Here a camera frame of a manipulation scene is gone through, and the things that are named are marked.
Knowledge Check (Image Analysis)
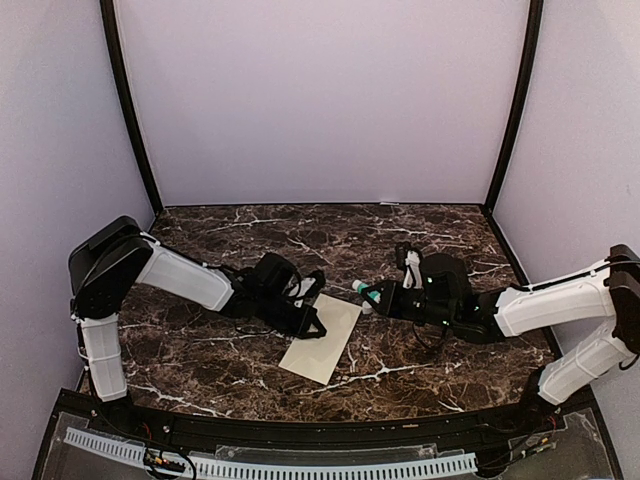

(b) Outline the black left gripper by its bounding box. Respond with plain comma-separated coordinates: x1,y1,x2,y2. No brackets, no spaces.
256,291,326,340

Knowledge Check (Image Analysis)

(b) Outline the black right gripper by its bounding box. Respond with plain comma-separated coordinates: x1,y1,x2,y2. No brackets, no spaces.
362,279,457,330

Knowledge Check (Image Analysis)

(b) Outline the cream envelope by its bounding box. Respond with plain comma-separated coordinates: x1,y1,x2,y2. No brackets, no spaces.
279,294,361,386

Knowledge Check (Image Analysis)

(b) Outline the small glue bottle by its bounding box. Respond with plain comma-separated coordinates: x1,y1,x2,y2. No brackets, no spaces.
352,280,381,307

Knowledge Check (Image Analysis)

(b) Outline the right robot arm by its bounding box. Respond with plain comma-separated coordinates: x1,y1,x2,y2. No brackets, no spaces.
352,242,639,434

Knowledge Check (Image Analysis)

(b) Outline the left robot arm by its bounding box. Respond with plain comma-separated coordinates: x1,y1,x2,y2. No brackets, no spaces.
67,216,328,436

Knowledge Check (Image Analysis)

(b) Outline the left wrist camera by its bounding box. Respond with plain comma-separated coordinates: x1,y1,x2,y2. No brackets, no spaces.
254,252,326,307

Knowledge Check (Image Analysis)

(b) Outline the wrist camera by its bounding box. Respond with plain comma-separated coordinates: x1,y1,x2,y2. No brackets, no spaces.
395,242,472,302
254,252,326,307

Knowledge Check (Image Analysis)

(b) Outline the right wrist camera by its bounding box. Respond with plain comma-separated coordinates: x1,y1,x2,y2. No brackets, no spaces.
395,242,472,302

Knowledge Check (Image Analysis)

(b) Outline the white slotted cable duct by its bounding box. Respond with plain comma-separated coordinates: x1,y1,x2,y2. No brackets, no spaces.
64,427,477,479

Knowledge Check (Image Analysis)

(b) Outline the black front rail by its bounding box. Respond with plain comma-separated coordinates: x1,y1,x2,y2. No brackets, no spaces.
54,389,566,451

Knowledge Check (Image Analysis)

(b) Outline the black corner frame post right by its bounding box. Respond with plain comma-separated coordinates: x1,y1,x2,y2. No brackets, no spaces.
483,0,544,216

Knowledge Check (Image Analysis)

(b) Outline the black corner frame post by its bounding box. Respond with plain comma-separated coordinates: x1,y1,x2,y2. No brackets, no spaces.
483,0,544,216
99,0,164,216

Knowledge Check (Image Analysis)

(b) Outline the black corner frame post left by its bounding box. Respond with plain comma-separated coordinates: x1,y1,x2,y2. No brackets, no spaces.
99,0,164,216

